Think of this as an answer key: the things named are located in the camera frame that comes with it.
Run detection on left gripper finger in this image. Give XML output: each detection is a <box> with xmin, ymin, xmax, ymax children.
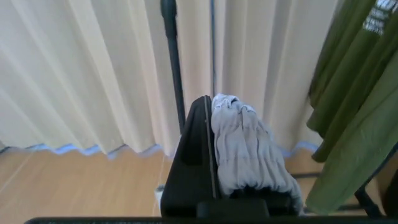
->
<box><xmin>160</xmin><ymin>95</ymin><xmax>220</xmax><ymax>218</ymax></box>

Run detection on black clothes rack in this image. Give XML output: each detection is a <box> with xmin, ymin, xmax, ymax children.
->
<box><xmin>160</xmin><ymin>0</ymin><xmax>398</xmax><ymax>218</ymax></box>

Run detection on green long-sleeved shirt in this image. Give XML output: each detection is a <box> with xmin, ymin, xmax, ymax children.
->
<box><xmin>305</xmin><ymin>0</ymin><xmax>398</xmax><ymax>215</ymax></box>

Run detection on pale grey shorts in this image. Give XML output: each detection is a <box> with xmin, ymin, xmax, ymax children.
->
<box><xmin>211</xmin><ymin>93</ymin><xmax>305</xmax><ymax>216</ymax></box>

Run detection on beige curtain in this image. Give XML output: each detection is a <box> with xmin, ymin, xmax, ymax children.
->
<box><xmin>0</xmin><ymin>0</ymin><xmax>348</xmax><ymax>160</ymax></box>

